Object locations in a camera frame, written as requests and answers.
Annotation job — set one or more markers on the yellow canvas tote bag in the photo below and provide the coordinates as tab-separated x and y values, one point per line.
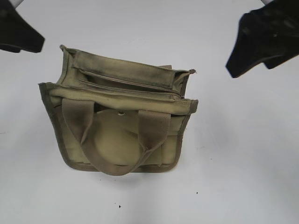
116	116

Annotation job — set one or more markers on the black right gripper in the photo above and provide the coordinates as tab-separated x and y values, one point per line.
268	35

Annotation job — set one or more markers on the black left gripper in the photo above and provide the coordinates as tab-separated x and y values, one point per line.
15	33

